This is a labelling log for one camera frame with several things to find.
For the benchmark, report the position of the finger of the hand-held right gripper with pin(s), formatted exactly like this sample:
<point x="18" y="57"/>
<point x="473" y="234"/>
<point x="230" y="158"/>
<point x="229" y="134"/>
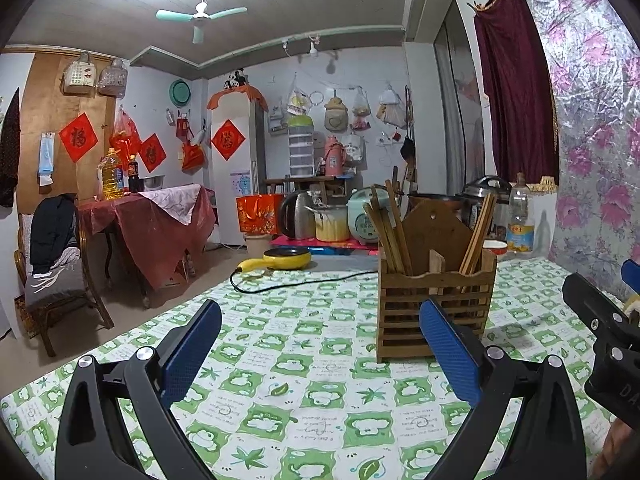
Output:
<point x="595" y="305"/>
<point x="632" y="272"/>

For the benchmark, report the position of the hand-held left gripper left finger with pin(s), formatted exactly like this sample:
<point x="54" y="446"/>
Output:
<point x="192" y="347"/>

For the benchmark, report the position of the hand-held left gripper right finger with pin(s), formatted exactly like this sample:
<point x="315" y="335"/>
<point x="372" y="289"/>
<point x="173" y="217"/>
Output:
<point x="447" y="347"/>

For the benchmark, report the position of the wooden slatted chopstick holder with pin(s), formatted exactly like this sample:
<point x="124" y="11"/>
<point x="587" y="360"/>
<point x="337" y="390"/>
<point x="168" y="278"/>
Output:
<point x="435" y="235"/>

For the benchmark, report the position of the group of wooden chopsticks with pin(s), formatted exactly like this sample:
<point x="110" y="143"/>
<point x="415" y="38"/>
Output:
<point x="390" y="240"/>

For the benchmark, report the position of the olive fleece-lined garment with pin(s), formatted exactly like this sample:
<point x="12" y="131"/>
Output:
<point x="633" y="306"/>

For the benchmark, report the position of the clear plastic bottle yellow label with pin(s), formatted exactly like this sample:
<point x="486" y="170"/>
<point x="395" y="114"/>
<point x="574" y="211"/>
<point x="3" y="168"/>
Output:
<point x="520" y="235"/>

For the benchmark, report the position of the green patterned tablecloth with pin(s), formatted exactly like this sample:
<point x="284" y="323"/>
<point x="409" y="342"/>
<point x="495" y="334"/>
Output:
<point x="300" y="340"/>

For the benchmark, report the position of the red and white bowl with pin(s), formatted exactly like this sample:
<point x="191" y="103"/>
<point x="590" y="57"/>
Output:
<point x="497" y="249"/>

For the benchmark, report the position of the side table with red cover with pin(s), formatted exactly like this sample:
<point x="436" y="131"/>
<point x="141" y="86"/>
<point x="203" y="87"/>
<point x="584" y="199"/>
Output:
<point x="150" y="245"/>

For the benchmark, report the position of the gold fringed cloth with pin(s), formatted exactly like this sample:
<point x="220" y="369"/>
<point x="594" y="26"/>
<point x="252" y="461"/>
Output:
<point x="542" y="185"/>

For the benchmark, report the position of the yellow electric frying pan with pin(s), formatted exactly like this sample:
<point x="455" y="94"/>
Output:
<point x="287" y="259"/>

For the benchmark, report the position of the white patterned cloth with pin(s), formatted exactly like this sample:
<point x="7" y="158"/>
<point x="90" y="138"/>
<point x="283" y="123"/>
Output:
<point x="175" y="205"/>

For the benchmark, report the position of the floral foil sheet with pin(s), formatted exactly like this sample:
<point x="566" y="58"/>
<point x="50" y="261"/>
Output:
<point x="590" y="135"/>

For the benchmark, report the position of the red gift bag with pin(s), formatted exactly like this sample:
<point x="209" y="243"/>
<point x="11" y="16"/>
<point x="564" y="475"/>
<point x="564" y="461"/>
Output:
<point x="257" y="215"/>

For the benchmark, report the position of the light green rice cooker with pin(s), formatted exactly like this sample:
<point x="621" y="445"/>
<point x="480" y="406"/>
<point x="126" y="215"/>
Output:
<point x="362" y="225"/>

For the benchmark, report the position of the copper frying pan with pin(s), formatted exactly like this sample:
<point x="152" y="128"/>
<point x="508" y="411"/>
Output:
<point x="440" y="196"/>

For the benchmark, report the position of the wooden chair with grey cushion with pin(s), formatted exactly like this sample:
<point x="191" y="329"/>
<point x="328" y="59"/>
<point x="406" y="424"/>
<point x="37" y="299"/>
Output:
<point x="50" y="285"/>

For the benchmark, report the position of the silver black pressure cooker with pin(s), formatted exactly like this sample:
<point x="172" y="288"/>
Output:
<point x="475" y="187"/>

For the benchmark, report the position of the red table mat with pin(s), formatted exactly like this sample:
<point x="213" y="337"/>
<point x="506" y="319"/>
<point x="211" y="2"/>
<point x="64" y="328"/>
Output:
<point x="320" y="245"/>

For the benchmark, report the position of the yellow enamel pot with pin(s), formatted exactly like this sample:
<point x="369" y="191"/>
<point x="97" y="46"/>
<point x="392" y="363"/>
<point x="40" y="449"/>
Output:
<point x="332" y="227"/>

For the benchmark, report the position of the white refrigerator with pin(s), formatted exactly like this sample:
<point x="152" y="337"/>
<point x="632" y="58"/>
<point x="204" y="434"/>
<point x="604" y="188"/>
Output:
<point x="230" y="185"/>

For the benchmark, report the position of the stainless steel kettle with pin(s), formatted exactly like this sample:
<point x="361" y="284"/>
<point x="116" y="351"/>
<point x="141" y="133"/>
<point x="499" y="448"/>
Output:
<point x="297" y="217"/>

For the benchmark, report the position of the stainless steel bowl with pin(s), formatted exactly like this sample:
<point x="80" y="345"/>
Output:
<point x="152" y="182"/>

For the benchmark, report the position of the dark sauce bottle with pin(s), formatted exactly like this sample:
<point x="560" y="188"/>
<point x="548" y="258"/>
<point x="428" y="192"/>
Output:
<point x="134" y="180"/>

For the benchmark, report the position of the black jacket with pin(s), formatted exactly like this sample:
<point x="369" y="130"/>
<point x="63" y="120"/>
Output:
<point x="50" y="230"/>

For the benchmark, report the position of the yellow cooking oil bottle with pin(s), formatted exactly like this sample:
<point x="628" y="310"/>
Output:
<point x="112" y="180"/>

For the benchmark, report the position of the red hanging bag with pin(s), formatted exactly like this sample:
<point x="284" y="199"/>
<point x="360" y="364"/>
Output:
<point x="192" y="157"/>

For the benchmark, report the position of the wooden bench table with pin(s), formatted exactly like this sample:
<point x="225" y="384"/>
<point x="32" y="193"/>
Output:
<point x="300" y="180"/>

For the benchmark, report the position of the red diamond paper poster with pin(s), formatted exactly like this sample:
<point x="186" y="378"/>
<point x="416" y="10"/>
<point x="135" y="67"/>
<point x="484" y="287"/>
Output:
<point x="151" y="152"/>
<point x="77" y="137"/>
<point x="228" y="140"/>

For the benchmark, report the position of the black hanging ladle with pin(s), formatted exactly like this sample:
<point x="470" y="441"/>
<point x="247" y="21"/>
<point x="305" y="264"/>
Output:
<point x="408" y="150"/>

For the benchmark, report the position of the white printed bag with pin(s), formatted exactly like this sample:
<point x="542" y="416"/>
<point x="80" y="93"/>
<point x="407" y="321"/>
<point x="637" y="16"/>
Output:
<point x="355" y="147"/>

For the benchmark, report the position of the maroon curtain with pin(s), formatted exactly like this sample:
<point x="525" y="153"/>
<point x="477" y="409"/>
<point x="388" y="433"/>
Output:
<point x="515" y="85"/>

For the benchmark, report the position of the pink thermos flask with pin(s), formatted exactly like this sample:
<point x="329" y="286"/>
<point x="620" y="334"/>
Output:
<point x="334" y="157"/>

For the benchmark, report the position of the clear drawer tower green lid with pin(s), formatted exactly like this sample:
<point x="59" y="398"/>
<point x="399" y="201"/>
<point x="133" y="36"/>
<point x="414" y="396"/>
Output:
<point x="301" y="152"/>

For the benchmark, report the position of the red plastic bag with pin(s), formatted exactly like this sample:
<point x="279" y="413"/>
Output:
<point x="125" y="132"/>

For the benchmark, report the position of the blue hanging pack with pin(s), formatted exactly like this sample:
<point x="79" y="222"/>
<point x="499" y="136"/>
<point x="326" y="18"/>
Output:
<point x="46" y="155"/>

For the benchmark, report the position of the white plastic hanging bag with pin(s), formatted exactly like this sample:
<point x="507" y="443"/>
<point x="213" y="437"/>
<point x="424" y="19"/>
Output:
<point x="391" y="110"/>

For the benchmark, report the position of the clear hanging snack bag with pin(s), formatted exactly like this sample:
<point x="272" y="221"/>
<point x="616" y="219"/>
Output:
<point x="361" y="112"/>

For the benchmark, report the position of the teal plastic basin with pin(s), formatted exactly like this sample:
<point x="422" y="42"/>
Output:
<point x="180" y="91"/>

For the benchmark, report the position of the beige hanging pouch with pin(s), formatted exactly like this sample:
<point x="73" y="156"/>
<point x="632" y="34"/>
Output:
<point x="336" y="115"/>

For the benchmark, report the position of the orange cloth cover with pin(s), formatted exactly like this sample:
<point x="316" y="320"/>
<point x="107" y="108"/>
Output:
<point x="240" y="92"/>

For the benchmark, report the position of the dark hanging garment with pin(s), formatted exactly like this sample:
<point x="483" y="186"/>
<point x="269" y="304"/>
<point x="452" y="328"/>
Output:
<point x="9" y="160"/>

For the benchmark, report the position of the panda plush toy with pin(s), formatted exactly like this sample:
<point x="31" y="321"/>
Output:
<point x="235" y="80"/>

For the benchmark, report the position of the wooden door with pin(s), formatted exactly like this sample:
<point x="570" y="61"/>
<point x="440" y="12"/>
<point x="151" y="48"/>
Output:
<point x="50" y="110"/>

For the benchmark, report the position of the clear hanging plastic bag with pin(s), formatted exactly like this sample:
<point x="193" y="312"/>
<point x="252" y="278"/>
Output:
<point x="112" y="80"/>

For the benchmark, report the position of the white hanging basket bag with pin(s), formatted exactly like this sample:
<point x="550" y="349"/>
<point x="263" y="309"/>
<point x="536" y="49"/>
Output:
<point x="77" y="77"/>

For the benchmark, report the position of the teal ceiling fan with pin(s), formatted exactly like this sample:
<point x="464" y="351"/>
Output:
<point x="201" y="10"/>

